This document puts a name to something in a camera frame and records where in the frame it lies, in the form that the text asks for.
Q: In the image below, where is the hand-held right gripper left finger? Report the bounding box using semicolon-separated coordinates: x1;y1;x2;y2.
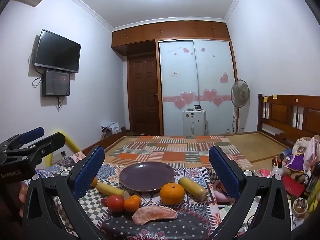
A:
22;145;105;240

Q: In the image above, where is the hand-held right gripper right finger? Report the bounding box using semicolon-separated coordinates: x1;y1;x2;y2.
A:
209;145;298;240

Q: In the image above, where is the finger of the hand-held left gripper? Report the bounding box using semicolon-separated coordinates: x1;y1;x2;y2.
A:
26;132;66;167
0;127;45;153

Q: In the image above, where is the yellow sugarcane piece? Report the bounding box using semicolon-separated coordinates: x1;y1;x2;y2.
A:
178;176;209;201
96;182;127;197

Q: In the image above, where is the red tomato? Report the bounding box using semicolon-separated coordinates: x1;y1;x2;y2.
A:
107;195;125;213

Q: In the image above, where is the large orange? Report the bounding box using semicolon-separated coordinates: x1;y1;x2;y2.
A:
160;183;185;205

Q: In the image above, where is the purple ceramic plate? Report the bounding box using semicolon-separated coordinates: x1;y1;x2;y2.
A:
119;162;175;192

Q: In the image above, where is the person's left hand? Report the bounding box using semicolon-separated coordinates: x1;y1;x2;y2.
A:
17;182;28;218

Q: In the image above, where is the yellow foam tube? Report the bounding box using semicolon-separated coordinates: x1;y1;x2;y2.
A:
46;130;81;166

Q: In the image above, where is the pink toy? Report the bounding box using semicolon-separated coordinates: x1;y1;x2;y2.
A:
212;182;236;205

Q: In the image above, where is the wooden bed footboard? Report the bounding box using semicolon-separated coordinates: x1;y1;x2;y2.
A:
82;127;127;156

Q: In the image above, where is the bamboo bed mat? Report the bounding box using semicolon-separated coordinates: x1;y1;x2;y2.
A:
104;131;297;169

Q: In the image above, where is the crumpled bag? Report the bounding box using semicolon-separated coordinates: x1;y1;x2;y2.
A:
101;122;120;139

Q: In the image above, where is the white plastic bottle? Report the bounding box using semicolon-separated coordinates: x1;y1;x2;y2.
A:
271;162;284;178

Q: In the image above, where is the white hard case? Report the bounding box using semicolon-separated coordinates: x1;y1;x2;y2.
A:
182;109;208;137

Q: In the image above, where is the red box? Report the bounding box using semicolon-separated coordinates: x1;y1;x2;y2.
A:
282;176;307;198

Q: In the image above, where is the stuffed toy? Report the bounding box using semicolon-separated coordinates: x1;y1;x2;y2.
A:
282;135;320;174

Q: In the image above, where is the group of pink heart stickers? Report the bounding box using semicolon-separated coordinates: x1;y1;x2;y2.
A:
164;46;232;109

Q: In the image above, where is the standing fan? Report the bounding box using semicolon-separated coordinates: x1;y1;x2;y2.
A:
230;79;251;134

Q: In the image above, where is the patterned tablecloth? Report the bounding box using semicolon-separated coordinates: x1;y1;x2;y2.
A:
22;151;255;240

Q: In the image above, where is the wooden bed headboard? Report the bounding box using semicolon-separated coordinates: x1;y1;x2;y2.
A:
258;93;320;148

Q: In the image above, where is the dark bottle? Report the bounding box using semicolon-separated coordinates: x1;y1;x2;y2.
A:
305;162;320;193

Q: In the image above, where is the brown wooden door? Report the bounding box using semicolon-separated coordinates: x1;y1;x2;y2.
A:
126;54;161;136

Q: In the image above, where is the white sliding door wardrobe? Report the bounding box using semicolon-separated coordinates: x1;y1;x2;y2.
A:
155;38;238;136

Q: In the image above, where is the wooden overhead cabinet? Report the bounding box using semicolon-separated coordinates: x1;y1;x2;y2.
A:
111;20;231;55

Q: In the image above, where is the small wall-mounted monitor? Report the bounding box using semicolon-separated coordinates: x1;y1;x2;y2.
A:
42;70;70;97

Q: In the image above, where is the black television cable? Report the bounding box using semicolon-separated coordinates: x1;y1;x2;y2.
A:
31;36;43;88

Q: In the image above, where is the wall-mounted black television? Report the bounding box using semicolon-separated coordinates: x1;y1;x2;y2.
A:
34;29;81;74

